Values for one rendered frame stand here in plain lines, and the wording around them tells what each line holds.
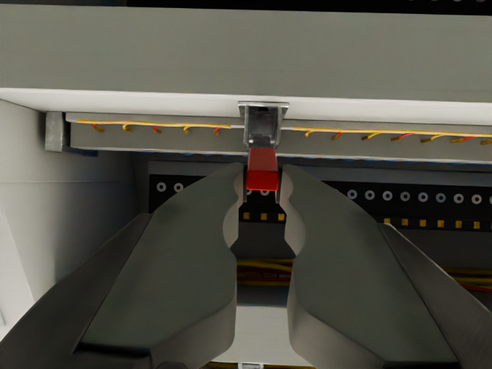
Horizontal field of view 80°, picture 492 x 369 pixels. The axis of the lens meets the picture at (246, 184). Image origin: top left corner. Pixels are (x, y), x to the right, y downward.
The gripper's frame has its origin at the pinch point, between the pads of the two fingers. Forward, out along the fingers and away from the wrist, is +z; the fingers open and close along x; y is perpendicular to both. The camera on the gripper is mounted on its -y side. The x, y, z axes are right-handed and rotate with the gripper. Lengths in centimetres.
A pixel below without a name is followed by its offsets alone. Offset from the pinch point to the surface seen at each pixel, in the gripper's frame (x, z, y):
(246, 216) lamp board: -1.0, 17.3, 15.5
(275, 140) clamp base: 0.8, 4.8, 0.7
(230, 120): -2.0, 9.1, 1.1
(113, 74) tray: -7.8, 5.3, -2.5
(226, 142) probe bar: -2.3, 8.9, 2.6
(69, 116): -13.3, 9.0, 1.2
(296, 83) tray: 1.7, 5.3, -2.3
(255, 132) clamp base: -0.3, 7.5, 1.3
